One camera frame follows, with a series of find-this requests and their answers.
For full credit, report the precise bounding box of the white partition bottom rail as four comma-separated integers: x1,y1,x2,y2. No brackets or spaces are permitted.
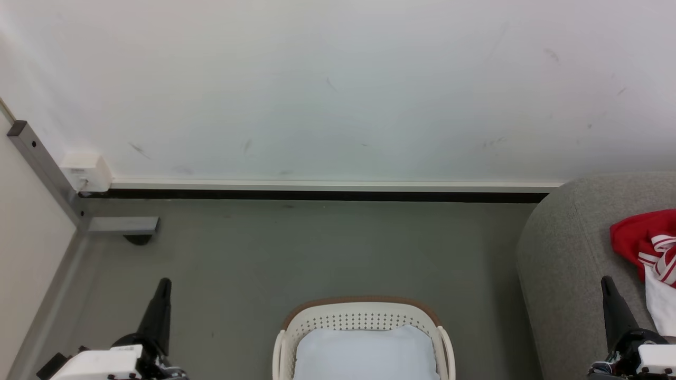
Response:
109,179,565,192

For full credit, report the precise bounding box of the grey metal foot bracket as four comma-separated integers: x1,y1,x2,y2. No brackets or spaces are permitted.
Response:
87,216,161,236

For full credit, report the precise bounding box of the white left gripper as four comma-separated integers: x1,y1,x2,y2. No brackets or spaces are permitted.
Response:
50,278,189,380

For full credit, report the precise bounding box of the pale blue cloth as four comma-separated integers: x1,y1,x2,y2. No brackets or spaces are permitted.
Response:
293,324,440,380

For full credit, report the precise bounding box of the white laundry basket brown rim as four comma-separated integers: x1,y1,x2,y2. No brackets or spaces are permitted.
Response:
272,296,456,380

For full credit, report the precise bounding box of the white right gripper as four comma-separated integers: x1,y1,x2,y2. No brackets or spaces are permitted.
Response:
588,275,676,380

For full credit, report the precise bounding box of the white garment red striped trim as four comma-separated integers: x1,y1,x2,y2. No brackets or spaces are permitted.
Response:
637,234,676,338

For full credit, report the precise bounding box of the grey fabric sofa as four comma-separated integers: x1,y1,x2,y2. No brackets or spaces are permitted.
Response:
517,172,676,380

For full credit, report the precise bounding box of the red printed jersey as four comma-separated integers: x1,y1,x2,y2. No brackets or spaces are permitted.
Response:
610,210,676,270

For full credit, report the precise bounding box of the white wall outlet box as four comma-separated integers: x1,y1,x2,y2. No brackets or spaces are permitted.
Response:
60,153,113,193

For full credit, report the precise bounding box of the grey metal post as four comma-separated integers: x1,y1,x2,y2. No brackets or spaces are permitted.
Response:
6,120,89,229

